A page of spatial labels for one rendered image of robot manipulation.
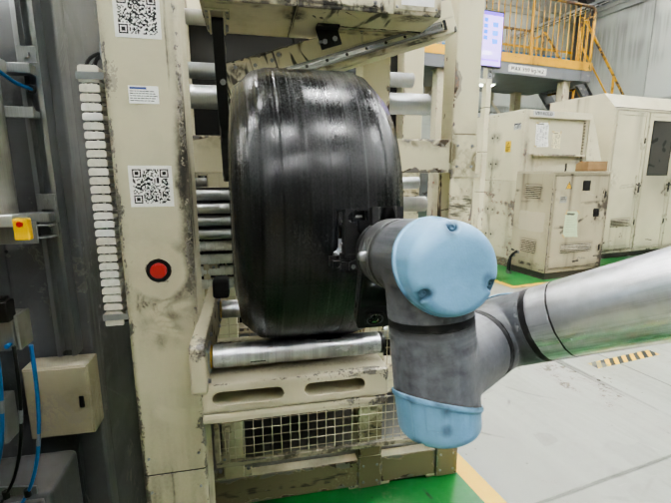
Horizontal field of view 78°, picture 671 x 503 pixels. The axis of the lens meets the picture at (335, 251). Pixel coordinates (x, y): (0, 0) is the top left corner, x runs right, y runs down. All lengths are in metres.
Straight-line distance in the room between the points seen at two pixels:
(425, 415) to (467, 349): 0.06
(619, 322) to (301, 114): 0.51
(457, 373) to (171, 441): 0.75
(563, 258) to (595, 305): 5.13
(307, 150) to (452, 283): 0.40
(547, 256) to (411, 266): 5.06
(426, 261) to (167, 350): 0.69
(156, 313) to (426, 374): 0.63
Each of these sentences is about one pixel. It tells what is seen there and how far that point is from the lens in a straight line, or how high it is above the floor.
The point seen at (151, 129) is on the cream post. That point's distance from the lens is 0.84.
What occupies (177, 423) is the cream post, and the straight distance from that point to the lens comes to 0.98.
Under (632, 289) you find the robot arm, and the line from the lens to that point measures 0.41.
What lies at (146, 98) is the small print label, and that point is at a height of 1.37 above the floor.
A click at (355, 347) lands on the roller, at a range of 0.84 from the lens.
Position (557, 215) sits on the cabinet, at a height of 0.76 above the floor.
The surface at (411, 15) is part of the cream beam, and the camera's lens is 1.23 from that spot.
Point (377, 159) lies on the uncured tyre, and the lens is 0.68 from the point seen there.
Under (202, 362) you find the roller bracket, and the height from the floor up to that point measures 0.92.
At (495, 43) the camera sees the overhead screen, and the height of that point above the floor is 2.56.
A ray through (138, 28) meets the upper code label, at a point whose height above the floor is 1.49.
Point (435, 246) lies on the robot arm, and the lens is 0.31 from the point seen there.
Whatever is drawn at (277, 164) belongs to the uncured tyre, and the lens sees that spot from 0.64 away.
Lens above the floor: 1.25
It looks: 11 degrees down
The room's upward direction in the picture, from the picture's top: straight up
